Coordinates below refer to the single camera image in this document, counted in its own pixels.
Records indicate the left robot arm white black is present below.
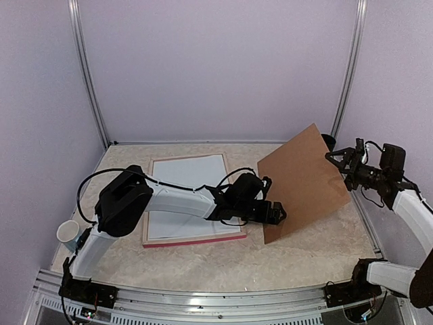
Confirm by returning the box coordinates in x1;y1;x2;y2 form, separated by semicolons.
63;165;287;301

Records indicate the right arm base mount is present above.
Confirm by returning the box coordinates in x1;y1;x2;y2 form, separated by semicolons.
323;259;384;308

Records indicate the light blue mug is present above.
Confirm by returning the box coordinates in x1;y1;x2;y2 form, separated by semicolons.
56;220;82;253

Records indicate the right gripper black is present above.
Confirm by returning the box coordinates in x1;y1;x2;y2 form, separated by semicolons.
325;147;388;191

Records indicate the wooden picture frame pink edge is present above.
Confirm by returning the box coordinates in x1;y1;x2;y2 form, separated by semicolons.
141;152;248;249

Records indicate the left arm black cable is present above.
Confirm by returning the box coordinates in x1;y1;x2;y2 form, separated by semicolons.
76;167;254;224

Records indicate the aluminium post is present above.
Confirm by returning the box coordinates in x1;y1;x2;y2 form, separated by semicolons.
68;0;111;150
331;0;368;139

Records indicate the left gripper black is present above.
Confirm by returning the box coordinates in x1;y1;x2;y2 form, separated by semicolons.
236;202;287;227

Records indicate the white mat board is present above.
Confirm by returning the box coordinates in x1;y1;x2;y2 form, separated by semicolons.
147;154;246;242

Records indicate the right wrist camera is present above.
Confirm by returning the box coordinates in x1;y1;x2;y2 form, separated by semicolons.
355;137;367;164

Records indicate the right aluminium post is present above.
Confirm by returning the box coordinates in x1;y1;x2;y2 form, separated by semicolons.
331;0;368;139

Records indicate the brown backing board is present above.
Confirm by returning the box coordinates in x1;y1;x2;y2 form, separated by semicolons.
257;123;350;244

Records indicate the left aluminium post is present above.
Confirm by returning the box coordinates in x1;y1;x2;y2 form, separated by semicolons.
68;0;111;150

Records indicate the front aluminium rail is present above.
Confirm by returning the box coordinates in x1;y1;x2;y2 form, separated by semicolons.
23;267;417;325

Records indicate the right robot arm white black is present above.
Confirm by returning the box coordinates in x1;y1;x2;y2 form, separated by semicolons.
325;138;432;311

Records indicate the dark green cup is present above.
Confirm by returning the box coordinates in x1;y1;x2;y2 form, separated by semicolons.
321;133;336;152

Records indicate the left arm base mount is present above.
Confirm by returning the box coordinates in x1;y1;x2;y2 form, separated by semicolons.
59;278;118;309

